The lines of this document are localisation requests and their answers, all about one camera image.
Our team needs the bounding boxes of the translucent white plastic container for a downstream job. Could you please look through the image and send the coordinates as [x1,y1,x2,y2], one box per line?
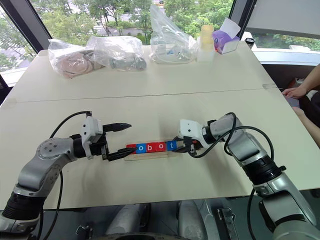
[196,37,216,63]

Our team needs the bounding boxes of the person's bare hand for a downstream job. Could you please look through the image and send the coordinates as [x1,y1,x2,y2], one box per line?
[281,85,308,100]

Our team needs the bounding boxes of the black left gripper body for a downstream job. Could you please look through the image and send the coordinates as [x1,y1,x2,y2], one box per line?
[89,124,110,162]

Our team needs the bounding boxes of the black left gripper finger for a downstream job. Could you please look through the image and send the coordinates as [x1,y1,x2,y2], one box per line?
[107,147,138,163]
[103,122,132,133]

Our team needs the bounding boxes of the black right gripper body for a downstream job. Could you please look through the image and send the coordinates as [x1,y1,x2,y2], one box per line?
[182,136,201,155]

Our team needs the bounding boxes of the wooden letter tray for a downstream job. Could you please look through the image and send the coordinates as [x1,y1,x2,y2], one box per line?
[124,139,184,162]

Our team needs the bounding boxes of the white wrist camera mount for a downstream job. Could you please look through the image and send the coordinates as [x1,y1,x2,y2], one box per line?
[80,115,104,160]
[177,119,213,149]

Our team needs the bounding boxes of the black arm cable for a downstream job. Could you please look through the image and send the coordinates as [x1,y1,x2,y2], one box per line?
[188,111,275,240]
[37,110,93,240]

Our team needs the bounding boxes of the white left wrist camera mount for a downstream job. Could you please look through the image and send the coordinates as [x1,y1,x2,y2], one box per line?
[80,115,104,160]

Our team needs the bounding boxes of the stack of yellow cups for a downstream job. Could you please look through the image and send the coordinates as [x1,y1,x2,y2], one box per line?
[199,24,215,50]

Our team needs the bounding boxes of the grey rounded robot leg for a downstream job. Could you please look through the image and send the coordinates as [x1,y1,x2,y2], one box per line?
[178,199,214,240]
[104,203,151,236]

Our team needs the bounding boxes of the plastic bag with grey part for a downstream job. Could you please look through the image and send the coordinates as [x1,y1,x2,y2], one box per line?
[86,34,147,73]

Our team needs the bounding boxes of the purple and white carton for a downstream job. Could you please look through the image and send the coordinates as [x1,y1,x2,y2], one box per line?
[211,17,242,55]

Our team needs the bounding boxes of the plastic bag with pink items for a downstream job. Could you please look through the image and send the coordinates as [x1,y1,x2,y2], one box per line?
[47,38,106,80]

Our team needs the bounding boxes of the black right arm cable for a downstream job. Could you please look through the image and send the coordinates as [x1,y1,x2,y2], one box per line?
[188,111,275,240]

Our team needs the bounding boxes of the black metal bracket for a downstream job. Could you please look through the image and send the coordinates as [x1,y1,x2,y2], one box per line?
[216,207,237,227]

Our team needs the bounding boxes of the person's dark shorts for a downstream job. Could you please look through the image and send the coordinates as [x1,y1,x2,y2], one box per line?
[298,90,320,121]

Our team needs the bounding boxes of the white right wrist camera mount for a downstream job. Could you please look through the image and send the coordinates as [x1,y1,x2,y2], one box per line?
[177,119,213,149]

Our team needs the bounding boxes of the person's bare leg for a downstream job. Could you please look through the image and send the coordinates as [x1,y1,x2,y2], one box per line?
[292,106,320,149]

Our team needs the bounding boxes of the clear bag with white cable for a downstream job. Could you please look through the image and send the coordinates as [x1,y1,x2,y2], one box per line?
[149,4,198,65]

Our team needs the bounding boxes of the dark window frame post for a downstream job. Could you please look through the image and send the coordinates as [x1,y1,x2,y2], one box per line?
[0,0,53,55]
[228,0,258,42]

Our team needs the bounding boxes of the grey window blind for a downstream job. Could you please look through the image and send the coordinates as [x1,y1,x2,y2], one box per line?
[246,0,320,40]

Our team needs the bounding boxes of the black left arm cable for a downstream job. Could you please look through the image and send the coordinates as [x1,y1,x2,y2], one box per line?
[37,110,93,240]

